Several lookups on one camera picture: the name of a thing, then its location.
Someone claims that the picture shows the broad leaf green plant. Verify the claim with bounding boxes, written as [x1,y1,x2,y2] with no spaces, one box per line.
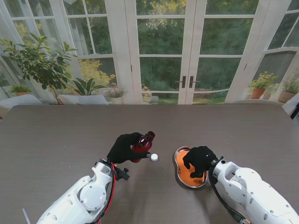
[71,78,107,96]

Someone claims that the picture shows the flowering plant in white pot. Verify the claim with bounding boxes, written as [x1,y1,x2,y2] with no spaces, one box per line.
[107,88,127,105]

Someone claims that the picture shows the steel kidney tray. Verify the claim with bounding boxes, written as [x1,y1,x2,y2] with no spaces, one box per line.
[173,146,209,188]

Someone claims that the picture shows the small plant in terracotta pot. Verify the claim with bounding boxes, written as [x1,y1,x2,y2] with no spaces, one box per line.
[9,84,33,97]

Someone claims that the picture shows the black cable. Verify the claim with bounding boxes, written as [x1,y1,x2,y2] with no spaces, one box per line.
[208,168,249,224]

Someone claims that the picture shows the pale grey sofa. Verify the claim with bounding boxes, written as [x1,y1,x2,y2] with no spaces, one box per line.
[0,94,44,119]

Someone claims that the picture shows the red cable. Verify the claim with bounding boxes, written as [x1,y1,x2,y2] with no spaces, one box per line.
[97,162,117,224]

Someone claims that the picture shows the tall leafy green plant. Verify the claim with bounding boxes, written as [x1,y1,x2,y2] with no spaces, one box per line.
[0,32,79,105]

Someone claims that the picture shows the dark right door handle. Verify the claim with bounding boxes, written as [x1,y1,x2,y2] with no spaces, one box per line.
[189,76,201,89]

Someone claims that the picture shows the red transparent sample bottle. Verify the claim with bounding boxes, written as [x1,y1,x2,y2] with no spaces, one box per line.
[129,131,156,163]

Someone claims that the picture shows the plant in beige pot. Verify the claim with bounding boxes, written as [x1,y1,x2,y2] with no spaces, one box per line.
[278,77,299,104]

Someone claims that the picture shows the orange oval tray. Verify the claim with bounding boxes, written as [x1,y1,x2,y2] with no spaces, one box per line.
[175,149,207,187]

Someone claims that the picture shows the white cable tie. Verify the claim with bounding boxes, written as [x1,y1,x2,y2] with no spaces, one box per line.
[22,208,31,224]

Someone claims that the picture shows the dark left door handle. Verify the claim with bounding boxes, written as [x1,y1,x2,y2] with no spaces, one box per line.
[175,76,186,89]

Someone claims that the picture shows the yellow flowers in terracotta pot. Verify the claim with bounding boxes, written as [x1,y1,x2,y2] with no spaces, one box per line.
[247,71,279,99]

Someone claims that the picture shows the white planter box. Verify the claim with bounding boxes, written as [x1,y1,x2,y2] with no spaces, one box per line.
[57,94,108,105]

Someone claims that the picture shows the dark door handle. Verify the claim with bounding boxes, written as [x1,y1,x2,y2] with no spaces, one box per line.
[189,76,201,89]
[175,76,186,89]

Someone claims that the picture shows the white chair with dark frame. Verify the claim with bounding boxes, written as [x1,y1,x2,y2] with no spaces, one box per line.
[282,93,299,120]

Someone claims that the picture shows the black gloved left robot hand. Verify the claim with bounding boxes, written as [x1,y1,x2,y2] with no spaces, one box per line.
[107,132,151,164]

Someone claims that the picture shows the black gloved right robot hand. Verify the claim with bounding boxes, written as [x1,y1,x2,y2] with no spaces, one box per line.
[182,146,218,178]

